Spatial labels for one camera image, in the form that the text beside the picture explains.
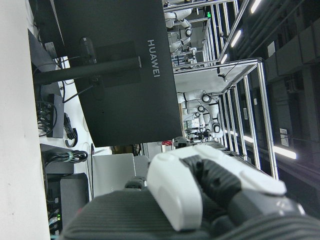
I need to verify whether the silver desktop case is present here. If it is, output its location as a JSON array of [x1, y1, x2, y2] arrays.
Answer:
[[91, 152, 137, 201]]

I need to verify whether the black Huawei monitor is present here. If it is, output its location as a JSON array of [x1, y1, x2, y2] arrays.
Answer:
[[53, 0, 185, 148]]

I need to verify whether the dark flat panel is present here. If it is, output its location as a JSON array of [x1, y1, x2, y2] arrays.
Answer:
[[29, 0, 66, 55]]

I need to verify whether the black coiled cable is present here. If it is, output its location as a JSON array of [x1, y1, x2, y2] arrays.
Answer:
[[63, 112, 78, 148]]

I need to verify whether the dark monitor stand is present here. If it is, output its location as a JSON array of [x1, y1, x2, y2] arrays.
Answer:
[[27, 29, 142, 87]]

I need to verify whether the aluminium frame cage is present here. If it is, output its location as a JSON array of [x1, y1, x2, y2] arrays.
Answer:
[[172, 57, 280, 181]]

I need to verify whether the black cable bundle green tie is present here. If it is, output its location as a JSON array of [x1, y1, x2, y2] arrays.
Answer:
[[42, 149, 89, 166]]

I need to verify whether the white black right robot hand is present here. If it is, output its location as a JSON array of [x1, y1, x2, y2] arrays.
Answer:
[[58, 144, 320, 240]]

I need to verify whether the white humanoid robot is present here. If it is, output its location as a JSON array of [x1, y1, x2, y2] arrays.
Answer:
[[164, 7, 198, 63], [176, 90, 223, 138]]

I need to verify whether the black docking hub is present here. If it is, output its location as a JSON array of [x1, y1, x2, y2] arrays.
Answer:
[[37, 93, 65, 138]]

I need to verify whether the black computer tower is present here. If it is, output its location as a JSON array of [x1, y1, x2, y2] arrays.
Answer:
[[59, 172, 90, 226]]

